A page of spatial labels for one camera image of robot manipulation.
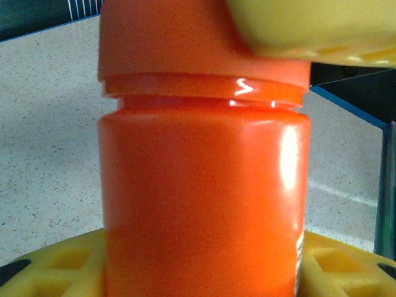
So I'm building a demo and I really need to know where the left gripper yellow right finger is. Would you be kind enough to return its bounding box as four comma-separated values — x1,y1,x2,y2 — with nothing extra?
301,231,396,297

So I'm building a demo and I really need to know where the orange pill bottle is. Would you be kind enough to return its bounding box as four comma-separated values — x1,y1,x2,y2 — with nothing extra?
97,72,312,297

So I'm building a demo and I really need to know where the orange bottle cap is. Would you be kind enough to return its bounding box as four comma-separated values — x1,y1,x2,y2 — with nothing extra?
98,0,311,93

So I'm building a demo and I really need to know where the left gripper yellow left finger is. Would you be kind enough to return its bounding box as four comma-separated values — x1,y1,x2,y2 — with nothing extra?
0,230,108,297

